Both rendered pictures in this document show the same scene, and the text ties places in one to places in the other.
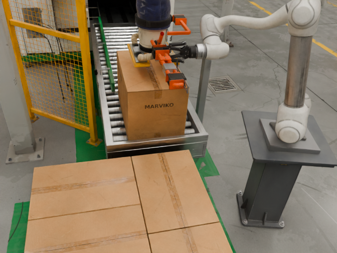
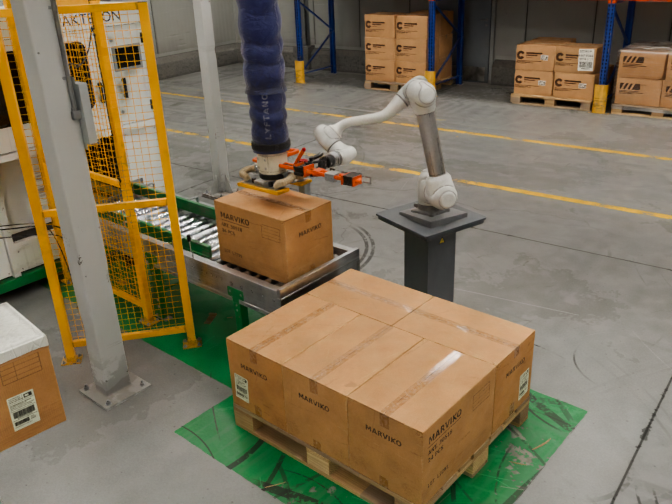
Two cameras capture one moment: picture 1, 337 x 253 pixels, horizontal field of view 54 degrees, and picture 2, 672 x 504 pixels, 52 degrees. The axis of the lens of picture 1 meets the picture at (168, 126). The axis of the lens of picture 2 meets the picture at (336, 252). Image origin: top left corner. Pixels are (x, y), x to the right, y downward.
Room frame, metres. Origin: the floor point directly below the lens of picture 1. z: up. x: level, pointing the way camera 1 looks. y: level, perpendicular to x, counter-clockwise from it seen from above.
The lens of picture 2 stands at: (-1.41, 1.91, 2.35)
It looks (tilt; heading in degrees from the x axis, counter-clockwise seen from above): 24 degrees down; 328
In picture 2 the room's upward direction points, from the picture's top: 2 degrees counter-clockwise
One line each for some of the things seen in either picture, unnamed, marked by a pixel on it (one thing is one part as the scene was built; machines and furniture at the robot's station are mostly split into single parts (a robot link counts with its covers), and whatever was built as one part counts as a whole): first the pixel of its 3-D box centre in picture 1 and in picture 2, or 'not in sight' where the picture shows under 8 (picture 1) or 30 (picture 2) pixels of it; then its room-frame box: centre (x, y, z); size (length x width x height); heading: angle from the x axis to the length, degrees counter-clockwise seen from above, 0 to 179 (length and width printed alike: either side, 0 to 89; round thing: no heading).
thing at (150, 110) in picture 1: (149, 92); (274, 231); (2.06, 0.16, 0.75); 0.60 x 0.40 x 0.40; 16
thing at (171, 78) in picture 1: (174, 80); (351, 179); (1.46, -0.01, 1.20); 0.08 x 0.07 x 0.05; 16
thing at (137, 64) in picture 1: (138, 52); (262, 184); (2.01, 0.24, 1.08); 0.34 x 0.10 x 0.05; 16
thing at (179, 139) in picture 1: (158, 142); (320, 271); (1.71, 0.06, 0.58); 0.70 x 0.03 x 0.06; 106
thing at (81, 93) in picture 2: not in sight; (78, 111); (2.17, 1.14, 1.62); 0.20 x 0.05 x 0.30; 16
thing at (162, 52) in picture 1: (160, 52); (303, 169); (1.80, 0.08, 1.19); 0.10 x 0.08 x 0.06; 106
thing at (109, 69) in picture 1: (101, 47); (131, 225); (3.10, 0.74, 0.60); 1.60 x 0.10 x 0.09; 16
